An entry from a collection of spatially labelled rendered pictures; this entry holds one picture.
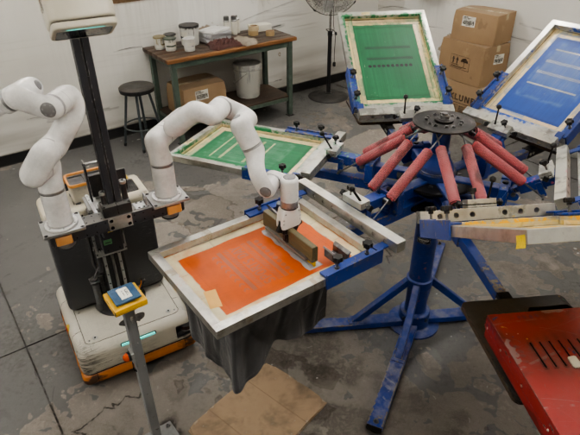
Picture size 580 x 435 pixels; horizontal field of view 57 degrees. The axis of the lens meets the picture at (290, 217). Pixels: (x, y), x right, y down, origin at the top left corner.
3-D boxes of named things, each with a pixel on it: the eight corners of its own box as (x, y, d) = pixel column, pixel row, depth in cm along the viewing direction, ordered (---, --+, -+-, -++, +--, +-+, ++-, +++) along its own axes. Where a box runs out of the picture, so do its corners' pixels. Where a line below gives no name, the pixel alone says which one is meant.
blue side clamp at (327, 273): (326, 290, 209) (327, 276, 205) (318, 283, 212) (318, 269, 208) (382, 262, 223) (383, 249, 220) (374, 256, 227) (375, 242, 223)
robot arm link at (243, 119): (195, 111, 203) (210, 97, 215) (223, 159, 211) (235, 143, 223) (230, 96, 196) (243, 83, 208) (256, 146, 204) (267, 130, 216)
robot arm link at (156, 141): (145, 168, 221) (138, 132, 212) (159, 154, 232) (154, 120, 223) (166, 171, 219) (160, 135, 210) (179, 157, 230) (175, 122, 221)
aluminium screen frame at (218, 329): (217, 340, 185) (216, 331, 183) (148, 259, 225) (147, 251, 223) (381, 258, 224) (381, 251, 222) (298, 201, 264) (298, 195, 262)
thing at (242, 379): (240, 394, 218) (234, 317, 195) (236, 388, 220) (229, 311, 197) (327, 344, 240) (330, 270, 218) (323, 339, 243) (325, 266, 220)
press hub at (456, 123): (414, 355, 304) (450, 135, 232) (367, 317, 331) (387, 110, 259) (459, 326, 324) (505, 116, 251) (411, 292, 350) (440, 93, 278)
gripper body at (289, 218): (293, 196, 224) (293, 218, 230) (274, 203, 219) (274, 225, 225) (305, 203, 219) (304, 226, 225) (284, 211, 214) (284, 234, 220)
